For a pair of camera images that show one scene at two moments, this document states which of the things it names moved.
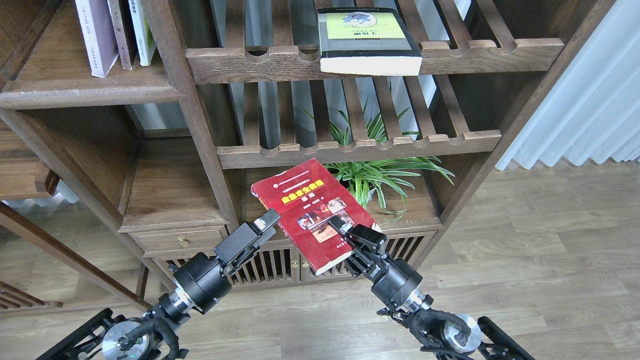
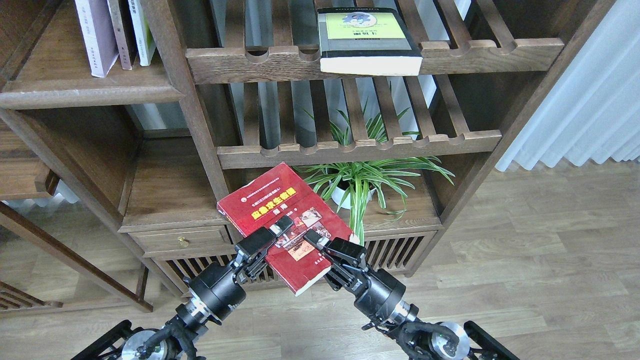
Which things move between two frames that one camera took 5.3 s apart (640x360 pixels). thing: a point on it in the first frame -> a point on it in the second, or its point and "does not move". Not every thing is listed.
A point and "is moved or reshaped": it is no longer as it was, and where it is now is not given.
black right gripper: x=393 y=279 -> x=375 y=292
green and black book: x=372 y=41 does not move
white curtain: x=590 y=112 does not move
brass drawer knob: x=183 y=241 does not move
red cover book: x=305 y=198 is moved or reshaped
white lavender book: x=98 y=35 does not move
